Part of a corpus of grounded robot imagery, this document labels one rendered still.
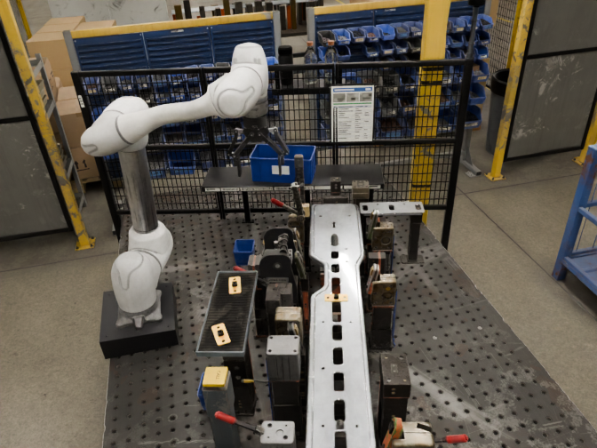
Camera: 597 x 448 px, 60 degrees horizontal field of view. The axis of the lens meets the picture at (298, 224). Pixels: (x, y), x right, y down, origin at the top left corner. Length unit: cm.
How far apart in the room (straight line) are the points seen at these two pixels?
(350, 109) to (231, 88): 128
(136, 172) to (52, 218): 225
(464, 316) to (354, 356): 76
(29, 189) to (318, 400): 304
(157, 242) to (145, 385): 56
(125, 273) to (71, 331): 153
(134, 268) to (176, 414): 56
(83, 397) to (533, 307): 268
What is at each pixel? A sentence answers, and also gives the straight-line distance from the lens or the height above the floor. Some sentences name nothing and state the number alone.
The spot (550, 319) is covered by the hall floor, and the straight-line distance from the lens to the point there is 352.
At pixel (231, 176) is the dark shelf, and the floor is 103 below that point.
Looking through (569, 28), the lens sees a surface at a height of 124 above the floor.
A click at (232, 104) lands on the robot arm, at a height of 178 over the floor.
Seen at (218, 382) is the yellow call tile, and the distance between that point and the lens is 146.
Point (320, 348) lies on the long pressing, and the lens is 173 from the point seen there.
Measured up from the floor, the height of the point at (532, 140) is 31.
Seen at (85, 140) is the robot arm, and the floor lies 158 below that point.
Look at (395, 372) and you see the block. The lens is 163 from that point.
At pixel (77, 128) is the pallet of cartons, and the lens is 484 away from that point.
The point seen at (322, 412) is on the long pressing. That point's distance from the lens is 157.
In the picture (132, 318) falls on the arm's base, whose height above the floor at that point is 83.
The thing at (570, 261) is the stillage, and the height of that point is 19.
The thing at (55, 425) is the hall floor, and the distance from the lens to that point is 311.
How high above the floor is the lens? 226
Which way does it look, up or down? 33 degrees down
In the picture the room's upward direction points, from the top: 3 degrees counter-clockwise
